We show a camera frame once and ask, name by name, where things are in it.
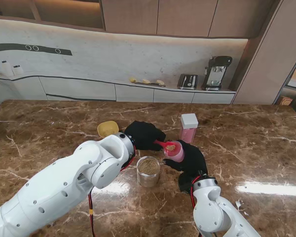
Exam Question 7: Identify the pink measuring cup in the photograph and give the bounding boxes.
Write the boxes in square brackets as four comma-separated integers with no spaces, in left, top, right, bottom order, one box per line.
[162,140,185,163]

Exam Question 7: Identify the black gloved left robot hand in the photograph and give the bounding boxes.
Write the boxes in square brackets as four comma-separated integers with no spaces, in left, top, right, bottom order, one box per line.
[124,120,166,152]

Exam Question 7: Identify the black toaster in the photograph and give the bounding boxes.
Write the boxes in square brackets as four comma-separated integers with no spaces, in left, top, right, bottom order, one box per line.
[177,73,199,90]

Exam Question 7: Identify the orange printed box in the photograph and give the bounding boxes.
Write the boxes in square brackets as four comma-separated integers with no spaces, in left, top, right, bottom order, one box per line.
[278,95,293,107]

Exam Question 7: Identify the black wall panel with rings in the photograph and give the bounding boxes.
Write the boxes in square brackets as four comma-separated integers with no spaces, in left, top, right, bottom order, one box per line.
[0,43,73,56]

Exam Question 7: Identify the red black left arm cables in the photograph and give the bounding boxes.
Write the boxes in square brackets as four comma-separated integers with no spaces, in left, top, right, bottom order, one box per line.
[87,153,136,237]

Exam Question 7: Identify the red black right arm cables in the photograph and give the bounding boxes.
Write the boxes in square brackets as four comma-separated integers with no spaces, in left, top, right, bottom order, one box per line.
[189,174,203,237]

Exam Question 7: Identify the pink container with white lid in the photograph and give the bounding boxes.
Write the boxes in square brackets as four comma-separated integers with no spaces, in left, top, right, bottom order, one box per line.
[179,113,199,144]

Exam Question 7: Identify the clear glass grain jar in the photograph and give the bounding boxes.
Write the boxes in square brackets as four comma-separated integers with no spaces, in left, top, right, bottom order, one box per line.
[136,155,160,188]

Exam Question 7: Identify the dark wooden serving board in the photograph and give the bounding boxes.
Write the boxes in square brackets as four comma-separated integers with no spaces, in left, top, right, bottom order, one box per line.
[134,81,166,88]

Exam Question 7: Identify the yellow plastic bowl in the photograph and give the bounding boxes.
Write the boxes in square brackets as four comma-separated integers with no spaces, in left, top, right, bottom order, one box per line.
[97,120,119,138]

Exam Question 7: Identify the tall white bottle black cap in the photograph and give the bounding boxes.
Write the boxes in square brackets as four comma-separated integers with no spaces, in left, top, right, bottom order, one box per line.
[0,60,13,77]

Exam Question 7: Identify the red black arm cables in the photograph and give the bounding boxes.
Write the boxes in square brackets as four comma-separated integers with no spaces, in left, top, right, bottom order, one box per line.
[87,153,136,237]
[189,174,203,237]

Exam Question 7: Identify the white counter cabinet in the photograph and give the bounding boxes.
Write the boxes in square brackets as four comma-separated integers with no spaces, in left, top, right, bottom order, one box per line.
[0,71,237,104]

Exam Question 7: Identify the wooden wall cabinets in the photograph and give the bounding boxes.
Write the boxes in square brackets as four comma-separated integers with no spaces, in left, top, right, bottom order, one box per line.
[0,0,284,39]

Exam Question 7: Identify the red measuring spoon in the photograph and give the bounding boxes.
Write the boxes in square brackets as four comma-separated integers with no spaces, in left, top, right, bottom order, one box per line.
[153,139,177,151]

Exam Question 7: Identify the black round jar lid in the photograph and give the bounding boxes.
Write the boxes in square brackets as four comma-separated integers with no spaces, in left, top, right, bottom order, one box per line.
[178,172,197,195]

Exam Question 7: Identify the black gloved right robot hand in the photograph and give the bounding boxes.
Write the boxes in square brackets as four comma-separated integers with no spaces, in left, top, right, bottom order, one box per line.
[162,140,209,180]

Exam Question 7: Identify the short white bottle black cap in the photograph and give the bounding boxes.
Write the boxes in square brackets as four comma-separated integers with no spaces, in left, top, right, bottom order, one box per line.
[11,65,24,76]

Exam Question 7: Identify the black espresso machine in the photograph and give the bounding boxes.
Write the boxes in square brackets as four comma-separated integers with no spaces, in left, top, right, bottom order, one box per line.
[201,55,233,91]

